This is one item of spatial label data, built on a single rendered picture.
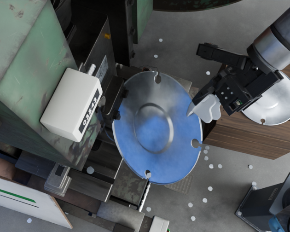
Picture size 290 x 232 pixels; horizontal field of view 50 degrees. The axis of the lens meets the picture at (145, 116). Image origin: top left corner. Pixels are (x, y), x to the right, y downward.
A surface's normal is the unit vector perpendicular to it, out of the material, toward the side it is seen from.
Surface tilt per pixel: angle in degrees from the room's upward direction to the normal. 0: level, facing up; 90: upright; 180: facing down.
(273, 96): 0
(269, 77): 50
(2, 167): 74
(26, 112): 90
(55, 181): 0
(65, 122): 0
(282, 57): 63
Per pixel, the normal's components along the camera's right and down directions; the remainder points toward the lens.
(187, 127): -0.65, 0.15
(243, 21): 0.01, -0.33
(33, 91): 0.94, 0.33
